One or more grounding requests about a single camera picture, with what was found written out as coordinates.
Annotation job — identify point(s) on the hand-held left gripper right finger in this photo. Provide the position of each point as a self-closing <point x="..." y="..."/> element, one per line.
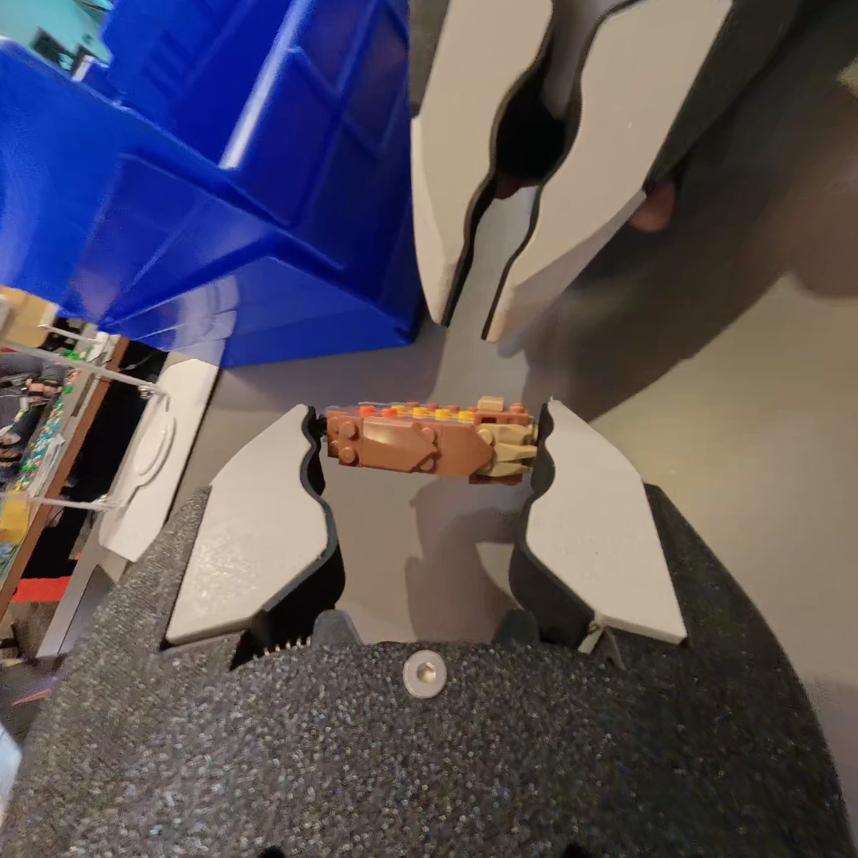
<point x="596" y="529"/>

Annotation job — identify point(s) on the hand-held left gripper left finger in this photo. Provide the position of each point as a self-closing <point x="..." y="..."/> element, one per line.
<point x="255" y="529"/>

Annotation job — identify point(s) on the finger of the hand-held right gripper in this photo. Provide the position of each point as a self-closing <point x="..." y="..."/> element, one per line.
<point x="456" y="100"/>
<point x="630" y="134"/>

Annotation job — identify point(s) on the multicoloured toy brick assembly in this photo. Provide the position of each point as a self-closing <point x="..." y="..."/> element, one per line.
<point x="402" y="446"/>

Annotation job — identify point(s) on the blue plastic bin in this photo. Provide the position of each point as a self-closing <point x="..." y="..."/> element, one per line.
<point x="268" y="67"/>
<point x="201" y="268"/>

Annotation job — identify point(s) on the person's right hand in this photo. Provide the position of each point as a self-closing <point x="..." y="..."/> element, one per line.
<point x="653" y="211"/>

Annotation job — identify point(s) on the white plastic panel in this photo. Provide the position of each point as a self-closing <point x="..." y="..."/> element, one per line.
<point x="154" y="442"/>

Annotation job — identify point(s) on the pile of colourful toy bricks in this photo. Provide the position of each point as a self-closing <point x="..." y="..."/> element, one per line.
<point x="47" y="442"/>

